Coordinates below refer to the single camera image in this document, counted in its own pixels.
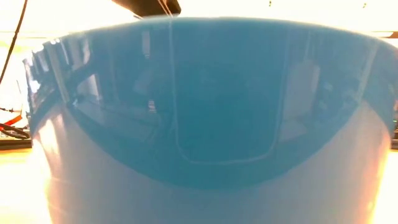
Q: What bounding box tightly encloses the blue plastic mini bowl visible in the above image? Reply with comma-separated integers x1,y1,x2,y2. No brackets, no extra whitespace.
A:
22,16,398,224

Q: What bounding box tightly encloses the red flat strip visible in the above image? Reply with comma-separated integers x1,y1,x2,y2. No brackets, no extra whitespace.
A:
2,114,23,126

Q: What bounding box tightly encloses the black floor cable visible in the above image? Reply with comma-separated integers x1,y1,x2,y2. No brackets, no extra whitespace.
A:
0,123,31,140

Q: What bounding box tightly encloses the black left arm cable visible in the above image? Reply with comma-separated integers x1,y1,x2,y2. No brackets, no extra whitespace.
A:
0,0,29,84

